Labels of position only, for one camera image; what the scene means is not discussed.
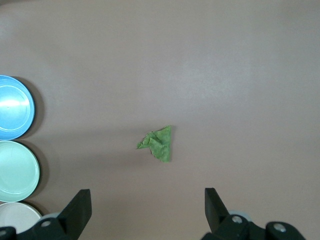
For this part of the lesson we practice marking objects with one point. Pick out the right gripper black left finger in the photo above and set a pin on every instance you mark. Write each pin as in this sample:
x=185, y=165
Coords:
x=75, y=212

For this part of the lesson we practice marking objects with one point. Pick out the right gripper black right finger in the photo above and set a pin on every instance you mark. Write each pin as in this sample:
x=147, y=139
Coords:
x=215, y=212

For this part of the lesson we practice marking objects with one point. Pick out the green lettuce leaf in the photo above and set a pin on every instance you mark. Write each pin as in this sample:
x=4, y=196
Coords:
x=161, y=147

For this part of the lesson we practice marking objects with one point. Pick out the beige round plate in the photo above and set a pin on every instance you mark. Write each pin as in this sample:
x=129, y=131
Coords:
x=17, y=216

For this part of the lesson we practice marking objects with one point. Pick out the pale green round plate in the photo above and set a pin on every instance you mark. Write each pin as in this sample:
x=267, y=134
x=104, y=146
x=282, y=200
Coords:
x=17, y=170

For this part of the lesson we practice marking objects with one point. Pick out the blue round plate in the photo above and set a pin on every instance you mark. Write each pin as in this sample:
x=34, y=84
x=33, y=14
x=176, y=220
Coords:
x=15, y=112

